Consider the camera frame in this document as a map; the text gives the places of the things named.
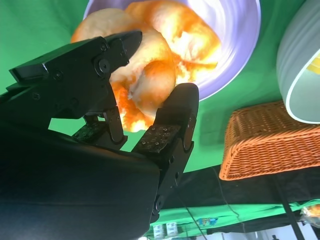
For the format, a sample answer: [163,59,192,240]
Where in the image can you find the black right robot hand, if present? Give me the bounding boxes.
[0,29,201,240]

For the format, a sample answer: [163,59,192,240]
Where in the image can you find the orange striped bread roll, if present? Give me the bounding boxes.
[124,0,223,83]
[70,8,176,133]

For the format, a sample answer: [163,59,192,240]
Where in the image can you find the grey-green bowl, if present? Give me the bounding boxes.
[276,0,320,124]

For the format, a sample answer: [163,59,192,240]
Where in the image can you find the yellow layered cake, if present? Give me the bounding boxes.
[306,52,320,74]

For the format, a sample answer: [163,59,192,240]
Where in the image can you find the orange wicker basket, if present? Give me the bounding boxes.
[218,99,320,181]

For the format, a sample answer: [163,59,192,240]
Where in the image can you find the green tablecloth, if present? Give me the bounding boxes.
[0,0,320,173]

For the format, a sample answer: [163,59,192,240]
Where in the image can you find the black backdrop cloth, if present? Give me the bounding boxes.
[159,163,320,211]

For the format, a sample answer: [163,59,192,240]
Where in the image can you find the black slanted stand pole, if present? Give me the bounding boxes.
[272,174,305,240]

